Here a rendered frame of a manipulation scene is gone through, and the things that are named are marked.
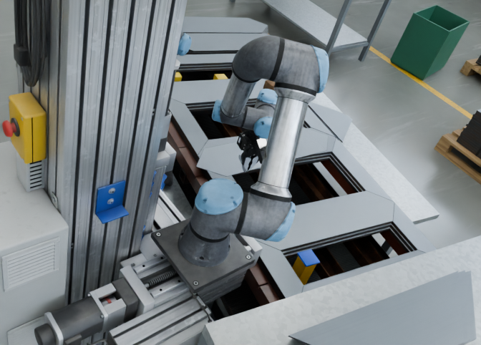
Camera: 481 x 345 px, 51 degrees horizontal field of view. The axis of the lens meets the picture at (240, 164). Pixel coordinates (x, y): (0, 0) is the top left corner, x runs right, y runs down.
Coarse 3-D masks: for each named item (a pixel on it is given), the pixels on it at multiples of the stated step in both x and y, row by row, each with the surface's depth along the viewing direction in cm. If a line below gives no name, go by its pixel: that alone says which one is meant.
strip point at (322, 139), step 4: (304, 128) 241; (308, 132) 239; (312, 132) 240; (316, 132) 241; (320, 132) 242; (312, 136) 237; (316, 136) 238; (320, 136) 239; (324, 136) 240; (328, 136) 241; (316, 140) 236; (320, 140) 236; (324, 140) 237; (320, 144) 234; (324, 144) 235; (324, 148) 232
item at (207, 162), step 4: (204, 148) 210; (204, 152) 208; (200, 156) 205; (204, 156) 206; (208, 156) 206; (200, 160) 203; (204, 160) 204; (208, 160) 204; (212, 160) 205; (204, 164) 202; (208, 164) 203; (212, 164) 203; (216, 164) 204; (208, 168) 201; (212, 168) 201; (216, 168) 202; (216, 172) 200; (220, 172) 201
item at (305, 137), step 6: (306, 132) 239; (300, 138) 233; (306, 138) 235; (312, 138) 236; (306, 144) 231; (312, 144) 232; (318, 144) 234; (312, 150) 229; (318, 150) 230; (324, 150) 231
